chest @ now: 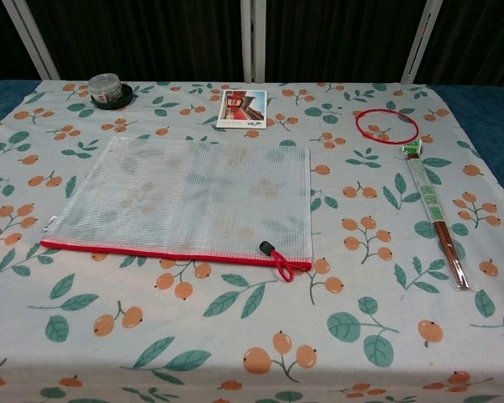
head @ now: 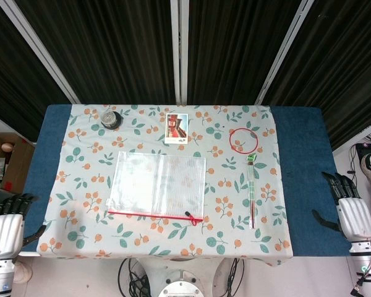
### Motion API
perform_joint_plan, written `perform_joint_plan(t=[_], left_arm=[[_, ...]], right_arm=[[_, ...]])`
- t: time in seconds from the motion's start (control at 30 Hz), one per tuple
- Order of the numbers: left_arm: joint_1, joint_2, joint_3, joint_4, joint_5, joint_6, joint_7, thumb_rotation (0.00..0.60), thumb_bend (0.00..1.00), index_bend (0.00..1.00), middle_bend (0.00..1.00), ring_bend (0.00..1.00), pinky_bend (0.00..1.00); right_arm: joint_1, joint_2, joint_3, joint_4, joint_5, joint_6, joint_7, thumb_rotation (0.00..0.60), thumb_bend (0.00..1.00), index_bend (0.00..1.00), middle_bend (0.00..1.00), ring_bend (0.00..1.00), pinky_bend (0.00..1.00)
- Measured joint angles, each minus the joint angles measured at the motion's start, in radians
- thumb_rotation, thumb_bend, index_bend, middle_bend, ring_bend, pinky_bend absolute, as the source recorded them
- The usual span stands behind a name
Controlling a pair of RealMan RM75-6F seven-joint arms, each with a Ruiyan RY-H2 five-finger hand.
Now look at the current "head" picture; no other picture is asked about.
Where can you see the transparent mesh bag red zipper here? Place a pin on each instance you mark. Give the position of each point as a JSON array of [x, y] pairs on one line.
[[157, 182]]

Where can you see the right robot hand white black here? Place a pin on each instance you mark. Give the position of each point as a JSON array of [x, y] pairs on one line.
[[355, 216]]

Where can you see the blue table cover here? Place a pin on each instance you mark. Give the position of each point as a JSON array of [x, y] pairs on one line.
[[306, 185]]

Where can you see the white partition post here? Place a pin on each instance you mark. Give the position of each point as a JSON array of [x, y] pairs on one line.
[[38, 52], [281, 52], [179, 52]]

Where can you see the postcard with red building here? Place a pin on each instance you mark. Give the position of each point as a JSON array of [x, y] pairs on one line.
[[176, 128]]

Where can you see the chopsticks in clear wrapper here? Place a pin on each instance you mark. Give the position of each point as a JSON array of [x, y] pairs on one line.
[[251, 191]]

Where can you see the beige round object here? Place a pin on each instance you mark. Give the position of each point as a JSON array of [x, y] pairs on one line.
[[7, 147]]

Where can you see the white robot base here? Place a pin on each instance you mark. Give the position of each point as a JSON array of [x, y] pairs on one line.
[[180, 281]]

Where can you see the brown cardboard box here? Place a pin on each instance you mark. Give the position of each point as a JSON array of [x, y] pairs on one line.
[[15, 164]]

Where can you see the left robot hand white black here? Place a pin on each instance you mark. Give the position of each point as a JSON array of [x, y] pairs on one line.
[[4, 230]]

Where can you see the floral tablecloth orange berries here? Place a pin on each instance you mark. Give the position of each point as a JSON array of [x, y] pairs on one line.
[[160, 241]]

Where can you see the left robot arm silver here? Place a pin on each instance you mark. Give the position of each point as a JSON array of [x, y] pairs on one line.
[[0, 278]]

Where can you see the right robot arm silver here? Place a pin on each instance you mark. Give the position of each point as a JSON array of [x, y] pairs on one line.
[[368, 266]]

